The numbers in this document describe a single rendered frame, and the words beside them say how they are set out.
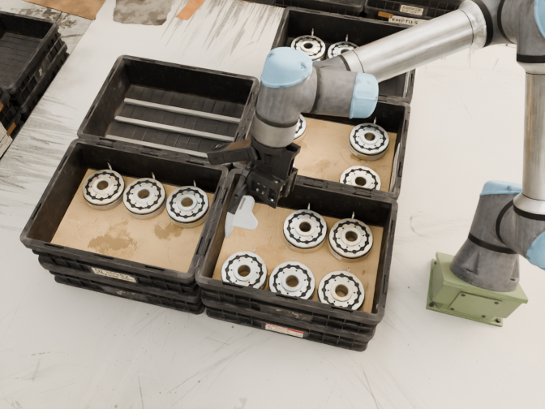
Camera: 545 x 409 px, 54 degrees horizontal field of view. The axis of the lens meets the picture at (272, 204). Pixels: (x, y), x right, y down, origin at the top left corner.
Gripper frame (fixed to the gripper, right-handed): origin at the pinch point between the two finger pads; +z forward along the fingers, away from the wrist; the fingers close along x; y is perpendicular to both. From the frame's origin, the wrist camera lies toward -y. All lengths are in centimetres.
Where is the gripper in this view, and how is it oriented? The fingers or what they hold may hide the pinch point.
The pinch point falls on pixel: (244, 217)
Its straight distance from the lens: 106.4
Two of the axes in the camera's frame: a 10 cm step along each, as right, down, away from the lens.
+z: -1.8, 7.6, 6.2
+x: 4.8, -4.8, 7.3
